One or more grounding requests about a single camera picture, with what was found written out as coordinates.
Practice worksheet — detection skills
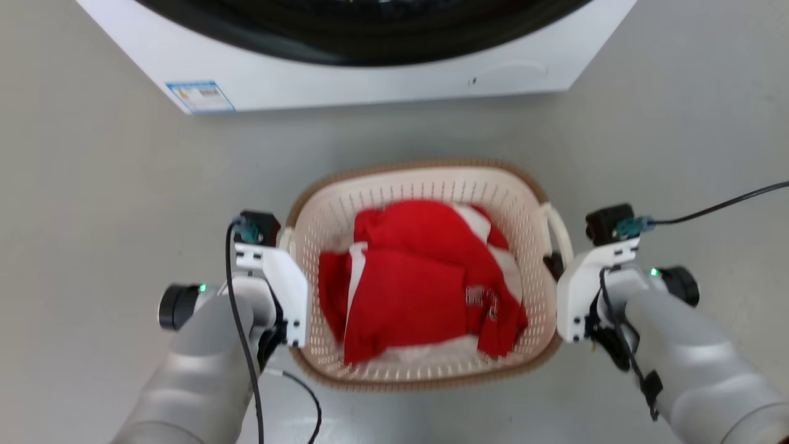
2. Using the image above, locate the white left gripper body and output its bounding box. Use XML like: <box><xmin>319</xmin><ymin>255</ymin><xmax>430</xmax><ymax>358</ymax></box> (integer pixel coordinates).
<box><xmin>234</xmin><ymin>242</ymin><xmax>309</xmax><ymax>348</ymax></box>

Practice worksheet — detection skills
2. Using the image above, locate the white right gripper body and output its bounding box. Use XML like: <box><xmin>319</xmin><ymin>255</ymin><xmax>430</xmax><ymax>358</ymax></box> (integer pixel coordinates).
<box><xmin>556</xmin><ymin>237</ymin><xmax>641</xmax><ymax>343</ymax></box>

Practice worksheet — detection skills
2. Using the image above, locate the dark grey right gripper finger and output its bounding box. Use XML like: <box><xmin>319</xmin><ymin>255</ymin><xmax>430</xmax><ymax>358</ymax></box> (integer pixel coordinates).
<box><xmin>543</xmin><ymin>251</ymin><xmax>566</xmax><ymax>282</ymax></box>

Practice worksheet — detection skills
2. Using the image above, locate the cream perforated laundry basket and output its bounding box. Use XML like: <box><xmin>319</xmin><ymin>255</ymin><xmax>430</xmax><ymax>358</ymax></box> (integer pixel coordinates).
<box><xmin>285</xmin><ymin>159</ymin><xmax>575</xmax><ymax>392</ymax></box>

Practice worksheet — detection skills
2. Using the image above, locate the red garment with white stripe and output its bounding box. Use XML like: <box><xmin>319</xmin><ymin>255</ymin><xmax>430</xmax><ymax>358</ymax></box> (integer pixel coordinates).
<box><xmin>319</xmin><ymin>199</ymin><xmax>529</xmax><ymax>366</ymax></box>

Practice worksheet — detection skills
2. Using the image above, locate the blue-bordered energy label sticker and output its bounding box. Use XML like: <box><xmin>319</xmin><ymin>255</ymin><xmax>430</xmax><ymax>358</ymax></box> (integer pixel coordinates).
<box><xmin>165</xmin><ymin>80</ymin><xmax>237</xmax><ymax>115</ymax></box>

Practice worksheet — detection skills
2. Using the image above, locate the white front-load washing machine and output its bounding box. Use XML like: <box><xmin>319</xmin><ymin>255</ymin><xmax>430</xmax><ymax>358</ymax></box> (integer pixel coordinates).
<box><xmin>75</xmin><ymin>0</ymin><xmax>639</xmax><ymax>116</ymax></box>

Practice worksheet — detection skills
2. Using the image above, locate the black round washer door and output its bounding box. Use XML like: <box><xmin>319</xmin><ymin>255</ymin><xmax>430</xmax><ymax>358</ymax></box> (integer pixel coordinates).
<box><xmin>134</xmin><ymin>0</ymin><xmax>595</xmax><ymax>67</ymax></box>

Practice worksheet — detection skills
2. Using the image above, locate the black left camera cable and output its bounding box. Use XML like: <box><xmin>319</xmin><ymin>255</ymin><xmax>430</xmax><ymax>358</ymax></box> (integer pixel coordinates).
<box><xmin>225</xmin><ymin>219</ymin><xmax>266</xmax><ymax>444</ymax></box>

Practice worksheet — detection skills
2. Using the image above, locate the black camera cable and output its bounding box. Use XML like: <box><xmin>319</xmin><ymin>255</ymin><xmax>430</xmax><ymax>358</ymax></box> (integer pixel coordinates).
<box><xmin>225</xmin><ymin>219</ymin><xmax>266</xmax><ymax>444</ymax></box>
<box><xmin>615</xmin><ymin>181</ymin><xmax>789</xmax><ymax>240</ymax></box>

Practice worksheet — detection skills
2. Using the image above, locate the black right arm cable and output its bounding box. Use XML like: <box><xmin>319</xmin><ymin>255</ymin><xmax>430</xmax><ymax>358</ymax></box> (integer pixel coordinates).
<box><xmin>597</xmin><ymin>268</ymin><xmax>664</xmax><ymax>423</ymax></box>

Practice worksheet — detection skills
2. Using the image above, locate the thin black looped cable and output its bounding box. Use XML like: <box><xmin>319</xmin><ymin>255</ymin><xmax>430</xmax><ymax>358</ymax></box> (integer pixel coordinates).
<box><xmin>264</xmin><ymin>369</ymin><xmax>323</xmax><ymax>444</ymax></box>

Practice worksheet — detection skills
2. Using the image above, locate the black right camera cable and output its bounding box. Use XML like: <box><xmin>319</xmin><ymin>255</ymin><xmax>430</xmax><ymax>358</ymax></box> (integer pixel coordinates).
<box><xmin>615</xmin><ymin>181</ymin><xmax>789</xmax><ymax>240</ymax></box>

